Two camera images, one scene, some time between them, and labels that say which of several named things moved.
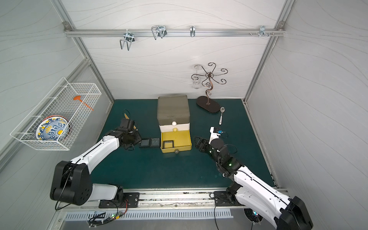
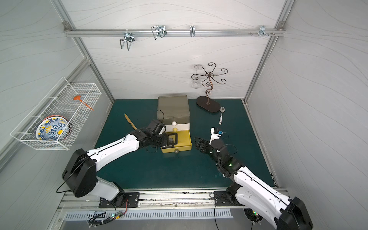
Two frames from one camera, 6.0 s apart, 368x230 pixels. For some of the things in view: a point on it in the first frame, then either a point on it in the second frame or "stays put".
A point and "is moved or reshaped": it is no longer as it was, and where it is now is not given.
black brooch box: [155, 142] is moved or reshaped
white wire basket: [56, 121] stays put
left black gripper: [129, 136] to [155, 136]
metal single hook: [192, 30] stays put
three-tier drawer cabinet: [173, 114] stays put
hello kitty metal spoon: [222, 109] stays put
